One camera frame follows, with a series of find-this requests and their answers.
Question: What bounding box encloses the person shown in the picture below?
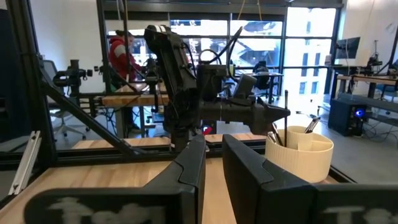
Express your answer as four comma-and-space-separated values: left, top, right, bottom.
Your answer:
108, 29, 144, 131

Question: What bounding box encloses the black computer blue light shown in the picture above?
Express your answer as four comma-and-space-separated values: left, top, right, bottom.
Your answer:
327, 97, 369, 138

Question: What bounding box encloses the wooden background table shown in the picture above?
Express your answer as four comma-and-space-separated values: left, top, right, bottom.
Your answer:
335, 73, 398, 100
101, 81, 171, 138

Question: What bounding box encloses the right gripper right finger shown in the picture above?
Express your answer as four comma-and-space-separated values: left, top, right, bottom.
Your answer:
222, 134, 317, 224

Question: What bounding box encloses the cream round divided container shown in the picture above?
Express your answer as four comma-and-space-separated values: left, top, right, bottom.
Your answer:
264, 125, 335, 184

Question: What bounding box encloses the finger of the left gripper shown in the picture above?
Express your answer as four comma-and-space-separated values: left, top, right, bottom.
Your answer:
257, 101, 292, 135

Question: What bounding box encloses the black aluminium table frame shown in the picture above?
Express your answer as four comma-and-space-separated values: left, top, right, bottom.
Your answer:
0, 0, 355, 203

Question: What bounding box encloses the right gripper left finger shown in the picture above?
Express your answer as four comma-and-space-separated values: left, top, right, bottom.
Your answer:
143, 134, 207, 224

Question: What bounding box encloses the silver aluminium extrusion bar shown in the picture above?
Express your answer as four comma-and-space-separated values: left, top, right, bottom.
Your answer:
8, 129, 42, 196

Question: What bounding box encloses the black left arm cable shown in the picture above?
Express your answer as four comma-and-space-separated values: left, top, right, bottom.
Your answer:
182, 26, 245, 83

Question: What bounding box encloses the black office chair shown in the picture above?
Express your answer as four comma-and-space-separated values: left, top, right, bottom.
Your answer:
251, 60, 272, 91
42, 58, 88, 141

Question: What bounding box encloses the black computer monitor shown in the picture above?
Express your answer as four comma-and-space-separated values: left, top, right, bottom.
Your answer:
334, 36, 362, 60

